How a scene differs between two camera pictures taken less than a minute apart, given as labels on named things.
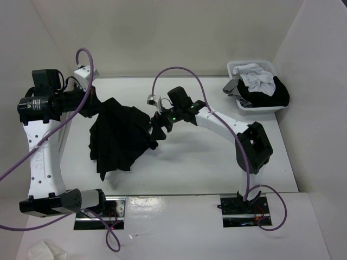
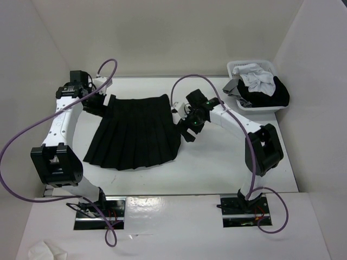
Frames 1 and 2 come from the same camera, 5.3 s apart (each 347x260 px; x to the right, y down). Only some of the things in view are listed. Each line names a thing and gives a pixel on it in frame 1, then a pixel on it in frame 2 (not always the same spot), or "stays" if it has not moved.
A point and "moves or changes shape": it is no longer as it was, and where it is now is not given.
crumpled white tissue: x=44 y=251 stays
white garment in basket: x=257 y=78 stays
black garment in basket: x=280 y=98 stays
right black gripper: x=158 y=134 -> x=185 y=125
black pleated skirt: x=119 y=136 moves or changes shape
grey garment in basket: x=231 y=89 stays
